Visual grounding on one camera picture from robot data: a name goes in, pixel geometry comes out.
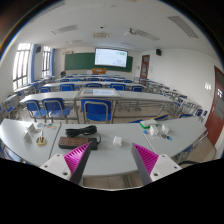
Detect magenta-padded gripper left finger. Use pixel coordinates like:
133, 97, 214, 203
39, 142, 93, 186

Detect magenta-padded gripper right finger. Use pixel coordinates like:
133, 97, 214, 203
130, 142, 183, 186

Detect dark power strip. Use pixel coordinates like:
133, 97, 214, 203
57, 135, 99, 151

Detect small dark card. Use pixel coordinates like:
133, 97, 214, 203
160, 133, 174, 141

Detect small white box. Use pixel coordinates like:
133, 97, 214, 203
148, 124, 160, 136
160, 123, 170, 135

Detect green and white box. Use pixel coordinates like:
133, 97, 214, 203
139, 118, 160, 130

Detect colourful small cards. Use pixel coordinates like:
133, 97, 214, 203
36, 122, 59, 131

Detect white card stand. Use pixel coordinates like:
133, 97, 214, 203
22, 130, 33, 145
26, 122, 39, 135

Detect blue classroom chairs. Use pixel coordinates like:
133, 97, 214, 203
0, 73, 205, 125

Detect framed flat desk panel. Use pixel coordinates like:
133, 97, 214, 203
76, 86, 121, 99

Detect dark red door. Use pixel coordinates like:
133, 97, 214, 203
204, 65, 224, 138

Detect orange lectern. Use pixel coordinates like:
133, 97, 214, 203
91, 67, 108, 75

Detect red door with window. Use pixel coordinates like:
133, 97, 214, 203
139, 54, 151, 80

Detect green blackboard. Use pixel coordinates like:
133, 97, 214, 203
63, 52, 135, 73

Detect narrow bright window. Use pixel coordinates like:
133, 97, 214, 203
41, 45, 52, 79

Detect tall bright window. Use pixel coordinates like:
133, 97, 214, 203
12, 42, 32, 91

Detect bright projection screen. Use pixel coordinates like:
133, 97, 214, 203
93, 47, 130, 69

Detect ceiling lights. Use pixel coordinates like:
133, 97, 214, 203
50, 14, 201, 46

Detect ceiling air vent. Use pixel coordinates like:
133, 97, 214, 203
92, 31, 112, 39

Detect ceiling projector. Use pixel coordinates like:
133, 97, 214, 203
123, 27, 136, 37

